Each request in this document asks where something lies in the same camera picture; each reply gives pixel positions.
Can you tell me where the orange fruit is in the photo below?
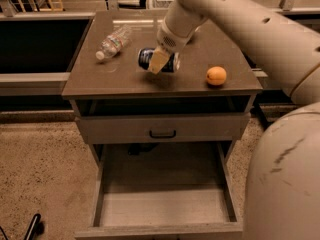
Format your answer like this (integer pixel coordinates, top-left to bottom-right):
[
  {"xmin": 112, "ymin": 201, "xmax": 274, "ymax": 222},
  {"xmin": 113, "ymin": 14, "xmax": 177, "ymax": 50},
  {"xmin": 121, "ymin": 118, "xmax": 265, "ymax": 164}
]
[{"xmin": 206, "ymin": 66, "xmax": 227, "ymax": 86}]

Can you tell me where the open grey middle drawer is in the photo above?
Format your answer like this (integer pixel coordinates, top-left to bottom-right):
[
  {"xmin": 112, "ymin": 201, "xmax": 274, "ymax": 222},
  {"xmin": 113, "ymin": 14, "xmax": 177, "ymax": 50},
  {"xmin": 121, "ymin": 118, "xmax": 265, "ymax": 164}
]
[{"xmin": 75, "ymin": 142, "xmax": 243, "ymax": 240}]

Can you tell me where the black chair leg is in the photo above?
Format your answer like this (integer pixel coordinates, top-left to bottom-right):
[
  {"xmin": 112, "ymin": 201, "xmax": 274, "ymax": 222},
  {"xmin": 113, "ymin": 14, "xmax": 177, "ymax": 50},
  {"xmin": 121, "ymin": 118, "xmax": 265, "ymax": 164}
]
[{"xmin": 23, "ymin": 213, "xmax": 44, "ymax": 240}]

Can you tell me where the clear plastic water bottle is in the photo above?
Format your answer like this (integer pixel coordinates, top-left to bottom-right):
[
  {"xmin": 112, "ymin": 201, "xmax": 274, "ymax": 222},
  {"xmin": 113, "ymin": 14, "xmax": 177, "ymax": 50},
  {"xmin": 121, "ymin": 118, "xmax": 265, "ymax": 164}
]
[{"xmin": 96, "ymin": 25, "xmax": 132, "ymax": 61}]

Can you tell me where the closed grey top drawer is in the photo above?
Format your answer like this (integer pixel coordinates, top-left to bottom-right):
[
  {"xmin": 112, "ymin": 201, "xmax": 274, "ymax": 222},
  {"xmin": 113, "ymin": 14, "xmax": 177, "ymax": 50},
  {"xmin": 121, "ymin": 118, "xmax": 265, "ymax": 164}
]
[{"xmin": 76, "ymin": 113, "xmax": 250, "ymax": 144}]

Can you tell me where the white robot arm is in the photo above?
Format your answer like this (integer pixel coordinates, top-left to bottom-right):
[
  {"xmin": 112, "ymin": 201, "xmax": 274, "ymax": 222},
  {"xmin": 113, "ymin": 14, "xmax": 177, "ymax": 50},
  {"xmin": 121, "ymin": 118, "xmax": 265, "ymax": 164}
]
[{"xmin": 149, "ymin": 0, "xmax": 320, "ymax": 240}]

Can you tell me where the white wire basket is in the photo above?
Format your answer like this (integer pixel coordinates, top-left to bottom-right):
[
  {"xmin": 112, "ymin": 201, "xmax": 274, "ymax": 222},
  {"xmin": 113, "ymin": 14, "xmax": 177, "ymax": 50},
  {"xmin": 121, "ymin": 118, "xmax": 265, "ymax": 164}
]
[{"xmin": 146, "ymin": 0, "xmax": 174, "ymax": 10}]

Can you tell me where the grey drawer cabinet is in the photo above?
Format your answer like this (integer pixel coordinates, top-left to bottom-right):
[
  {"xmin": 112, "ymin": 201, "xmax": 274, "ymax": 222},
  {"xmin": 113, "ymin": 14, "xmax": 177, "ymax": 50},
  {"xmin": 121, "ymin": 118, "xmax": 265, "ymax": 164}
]
[{"xmin": 61, "ymin": 9, "xmax": 264, "ymax": 240}]

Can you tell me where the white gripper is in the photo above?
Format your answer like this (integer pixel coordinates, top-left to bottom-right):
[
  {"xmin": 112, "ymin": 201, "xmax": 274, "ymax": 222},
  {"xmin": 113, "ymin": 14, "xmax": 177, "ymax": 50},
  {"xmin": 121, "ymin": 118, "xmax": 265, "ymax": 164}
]
[{"xmin": 148, "ymin": 1, "xmax": 207, "ymax": 74}]

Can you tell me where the blue pepsi can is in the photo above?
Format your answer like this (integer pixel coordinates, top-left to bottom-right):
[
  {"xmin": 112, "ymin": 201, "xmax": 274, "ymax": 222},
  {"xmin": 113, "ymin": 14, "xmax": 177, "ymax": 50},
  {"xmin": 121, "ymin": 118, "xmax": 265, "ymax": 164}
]
[{"xmin": 138, "ymin": 48, "xmax": 180, "ymax": 73}]

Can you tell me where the black drawer handle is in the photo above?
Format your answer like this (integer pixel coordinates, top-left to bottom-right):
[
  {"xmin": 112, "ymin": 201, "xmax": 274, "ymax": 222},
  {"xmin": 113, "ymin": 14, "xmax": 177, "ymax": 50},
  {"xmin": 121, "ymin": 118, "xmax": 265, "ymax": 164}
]
[{"xmin": 149, "ymin": 130, "xmax": 177, "ymax": 139}]

